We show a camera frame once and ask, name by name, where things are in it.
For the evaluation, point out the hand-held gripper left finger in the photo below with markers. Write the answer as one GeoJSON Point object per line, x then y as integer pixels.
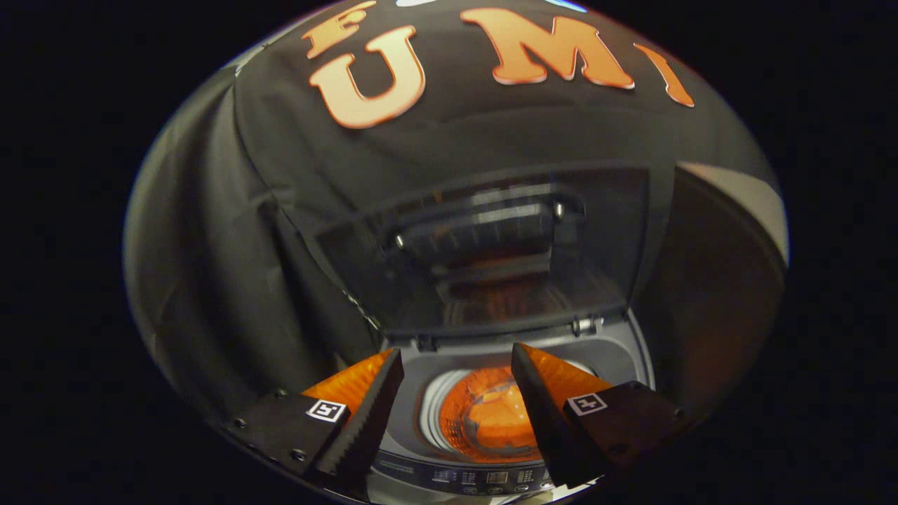
{"type": "Point", "coordinates": [375, 414]}

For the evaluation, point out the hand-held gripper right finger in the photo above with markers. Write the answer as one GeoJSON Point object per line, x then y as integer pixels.
{"type": "Point", "coordinates": [544, 421]}

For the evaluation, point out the yellow polo shirt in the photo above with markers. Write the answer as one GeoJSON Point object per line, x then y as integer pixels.
{"type": "Point", "coordinates": [501, 421]}

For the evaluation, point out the grey side table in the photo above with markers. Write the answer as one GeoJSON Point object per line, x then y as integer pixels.
{"type": "Point", "coordinates": [715, 294]}

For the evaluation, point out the plain black side cloth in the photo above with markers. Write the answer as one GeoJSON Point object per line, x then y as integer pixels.
{"type": "Point", "coordinates": [196, 245]}

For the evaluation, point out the black backdrop cloth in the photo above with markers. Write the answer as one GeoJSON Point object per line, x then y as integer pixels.
{"type": "Point", "coordinates": [491, 126]}

